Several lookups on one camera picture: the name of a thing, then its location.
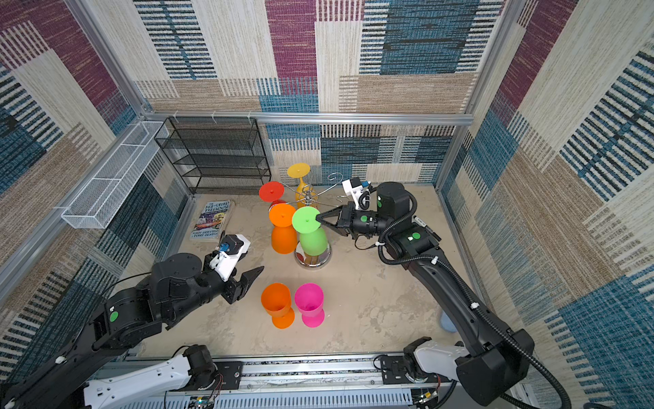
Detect green plastic wine glass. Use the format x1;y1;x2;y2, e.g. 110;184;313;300
292;206;329;257

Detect orange wine glass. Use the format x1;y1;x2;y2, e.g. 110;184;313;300
269;204;297;255
261;283;295;329

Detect orange wine glass front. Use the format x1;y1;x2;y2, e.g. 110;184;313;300
269;204;297;255

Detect pink plastic wine glass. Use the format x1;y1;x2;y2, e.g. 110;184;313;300
295;283;325;328

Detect red plastic wine glass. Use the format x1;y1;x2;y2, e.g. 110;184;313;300
258;181;285;208

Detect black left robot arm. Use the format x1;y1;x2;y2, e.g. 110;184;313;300
1;253;263;408

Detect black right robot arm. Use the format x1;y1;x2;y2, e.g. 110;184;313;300
313;182;572;408

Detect chrome wine glass rack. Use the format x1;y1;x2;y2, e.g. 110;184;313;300
289;165;343;269

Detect yellow plastic wine glass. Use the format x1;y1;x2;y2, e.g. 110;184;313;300
287;163;317;209

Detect black mesh shelf rack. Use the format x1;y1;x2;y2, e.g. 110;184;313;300
154;117;272;194

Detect black marker pen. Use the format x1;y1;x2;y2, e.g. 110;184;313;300
413;216;427;228

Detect treehouse paperback book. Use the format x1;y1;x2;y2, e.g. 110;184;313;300
189;200;232;242

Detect blue grey sponge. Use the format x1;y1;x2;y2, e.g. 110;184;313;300
439;312;457;333

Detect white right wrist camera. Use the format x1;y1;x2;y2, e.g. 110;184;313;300
342;177;371;211

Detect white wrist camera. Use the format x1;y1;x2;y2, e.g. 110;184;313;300
209;234;250;282
342;177;371;211

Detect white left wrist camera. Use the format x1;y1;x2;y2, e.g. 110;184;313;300
209;234;250;282

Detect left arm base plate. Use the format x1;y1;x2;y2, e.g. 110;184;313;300
214;361;244;392

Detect aluminium mounting rail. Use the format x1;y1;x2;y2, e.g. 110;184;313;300
86;349;527;409

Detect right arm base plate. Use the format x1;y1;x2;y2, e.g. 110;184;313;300
373;354;439;385

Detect white wire mesh basket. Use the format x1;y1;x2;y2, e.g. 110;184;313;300
61;121;164;229

